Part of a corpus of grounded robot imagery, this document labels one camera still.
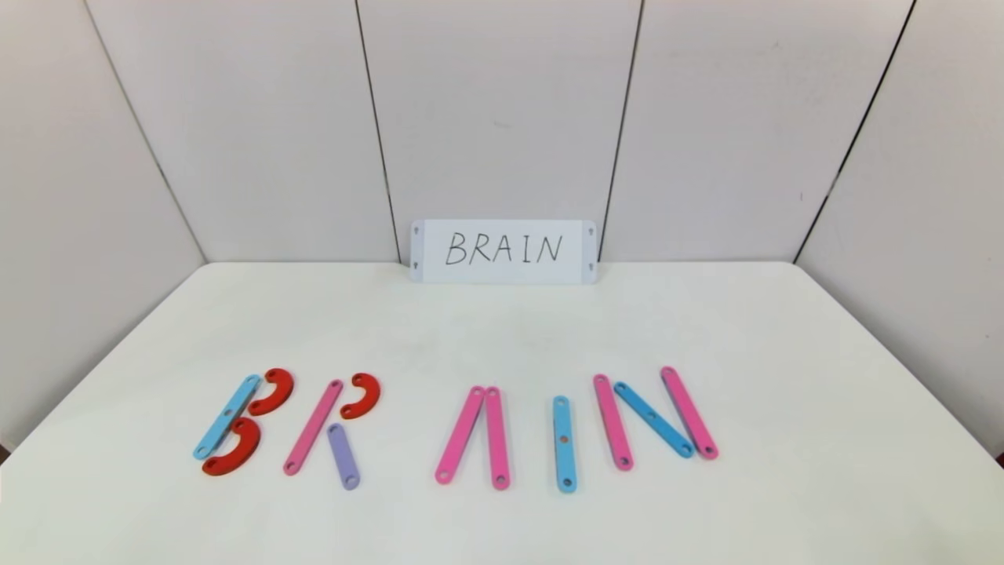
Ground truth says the short purple bar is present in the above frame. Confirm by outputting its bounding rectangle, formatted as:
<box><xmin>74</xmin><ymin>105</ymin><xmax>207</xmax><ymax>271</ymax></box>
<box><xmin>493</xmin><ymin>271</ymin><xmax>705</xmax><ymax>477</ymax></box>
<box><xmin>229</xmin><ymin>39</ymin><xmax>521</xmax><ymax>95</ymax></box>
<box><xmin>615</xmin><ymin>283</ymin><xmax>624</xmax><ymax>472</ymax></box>
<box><xmin>327</xmin><ymin>423</ymin><xmax>362</xmax><ymax>491</ymax></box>

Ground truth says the blue bar with middle hole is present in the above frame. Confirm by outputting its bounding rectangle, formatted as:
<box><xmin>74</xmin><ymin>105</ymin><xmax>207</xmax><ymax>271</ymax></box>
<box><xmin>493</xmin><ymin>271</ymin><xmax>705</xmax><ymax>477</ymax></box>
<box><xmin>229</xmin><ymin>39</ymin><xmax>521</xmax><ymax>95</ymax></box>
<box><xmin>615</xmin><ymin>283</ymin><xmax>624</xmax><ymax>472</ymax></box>
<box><xmin>192</xmin><ymin>374</ymin><xmax>264</xmax><ymax>461</ymax></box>
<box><xmin>551</xmin><ymin>395</ymin><xmax>579</xmax><ymax>494</ymax></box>

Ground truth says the white card reading BRAIN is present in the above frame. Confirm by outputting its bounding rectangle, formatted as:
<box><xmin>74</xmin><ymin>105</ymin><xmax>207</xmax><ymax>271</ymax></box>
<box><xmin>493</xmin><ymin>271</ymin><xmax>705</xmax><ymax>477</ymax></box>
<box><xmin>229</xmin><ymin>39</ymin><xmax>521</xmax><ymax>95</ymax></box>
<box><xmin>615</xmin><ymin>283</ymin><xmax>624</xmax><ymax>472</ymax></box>
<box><xmin>409</xmin><ymin>220</ymin><xmax>599</xmax><ymax>285</ymax></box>

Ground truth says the red curved piece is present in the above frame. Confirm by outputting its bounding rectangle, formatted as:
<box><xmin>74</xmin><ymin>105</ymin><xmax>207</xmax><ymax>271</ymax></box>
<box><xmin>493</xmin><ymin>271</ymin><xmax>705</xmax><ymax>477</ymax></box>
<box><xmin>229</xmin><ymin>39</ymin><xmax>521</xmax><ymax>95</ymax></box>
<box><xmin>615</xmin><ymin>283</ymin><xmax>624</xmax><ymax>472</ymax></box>
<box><xmin>202</xmin><ymin>417</ymin><xmax>264</xmax><ymax>477</ymax></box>
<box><xmin>248</xmin><ymin>368</ymin><xmax>296</xmax><ymax>417</ymax></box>
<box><xmin>340</xmin><ymin>372</ymin><xmax>383</xmax><ymax>421</ymax></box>

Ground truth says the pink bar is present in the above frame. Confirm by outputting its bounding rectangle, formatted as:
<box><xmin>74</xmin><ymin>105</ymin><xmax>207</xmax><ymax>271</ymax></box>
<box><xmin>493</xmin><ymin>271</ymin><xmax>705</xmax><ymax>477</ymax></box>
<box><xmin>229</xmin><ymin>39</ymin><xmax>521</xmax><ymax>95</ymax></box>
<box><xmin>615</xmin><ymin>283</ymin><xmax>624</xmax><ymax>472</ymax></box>
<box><xmin>592</xmin><ymin>374</ymin><xmax>635</xmax><ymax>472</ymax></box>
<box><xmin>434</xmin><ymin>385</ymin><xmax>487</xmax><ymax>486</ymax></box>
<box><xmin>282</xmin><ymin>380</ymin><xmax>345</xmax><ymax>477</ymax></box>
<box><xmin>659</xmin><ymin>366</ymin><xmax>720</xmax><ymax>461</ymax></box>
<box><xmin>483</xmin><ymin>387</ymin><xmax>512</xmax><ymax>491</ymax></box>

